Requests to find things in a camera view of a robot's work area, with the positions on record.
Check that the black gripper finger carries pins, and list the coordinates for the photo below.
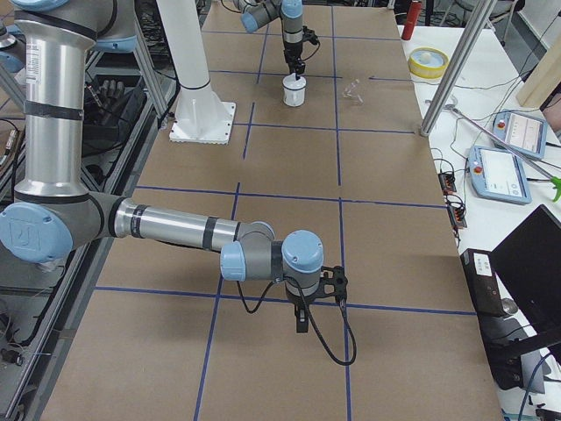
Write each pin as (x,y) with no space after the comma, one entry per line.
(301,321)
(294,68)
(301,68)

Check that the clear plastic funnel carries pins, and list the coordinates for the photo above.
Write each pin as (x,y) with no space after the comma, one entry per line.
(351,93)

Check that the white round cup lid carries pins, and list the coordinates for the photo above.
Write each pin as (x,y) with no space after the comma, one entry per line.
(294,82)

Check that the white enamel mug blue rim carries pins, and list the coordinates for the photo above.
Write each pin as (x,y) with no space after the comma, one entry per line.
(293,98)

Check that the yellow tape roll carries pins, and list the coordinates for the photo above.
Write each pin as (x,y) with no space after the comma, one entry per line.
(427,63)

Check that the red cylinder bottle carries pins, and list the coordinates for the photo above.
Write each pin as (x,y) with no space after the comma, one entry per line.
(413,14)

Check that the black box on table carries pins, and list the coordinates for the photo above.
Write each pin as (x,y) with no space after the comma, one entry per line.
(482,283)

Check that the orange black connector board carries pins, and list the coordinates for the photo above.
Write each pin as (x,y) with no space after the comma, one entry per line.
(447,182)

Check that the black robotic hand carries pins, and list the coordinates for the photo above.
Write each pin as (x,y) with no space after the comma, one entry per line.
(107,99)

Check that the near blue teach pendant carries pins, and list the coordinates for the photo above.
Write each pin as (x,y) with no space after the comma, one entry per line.
(497,174)

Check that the blue teach pendant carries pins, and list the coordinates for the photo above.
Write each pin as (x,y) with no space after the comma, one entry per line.
(522,132)
(497,174)

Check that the black laptop computer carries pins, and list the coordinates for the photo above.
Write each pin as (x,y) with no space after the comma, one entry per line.
(528,263)

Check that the far blue teach pendant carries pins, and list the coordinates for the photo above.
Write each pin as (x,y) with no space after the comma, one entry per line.
(522,132)

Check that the wooden board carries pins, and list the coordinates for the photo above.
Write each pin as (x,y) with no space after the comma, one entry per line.
(543,80)

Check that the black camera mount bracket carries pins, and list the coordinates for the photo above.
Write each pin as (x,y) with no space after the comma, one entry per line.
(333,284)

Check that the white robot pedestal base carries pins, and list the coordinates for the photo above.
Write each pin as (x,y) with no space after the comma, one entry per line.
(200,116)

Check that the aluminium frame post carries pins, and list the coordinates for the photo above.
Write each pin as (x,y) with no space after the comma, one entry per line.
(467,41)

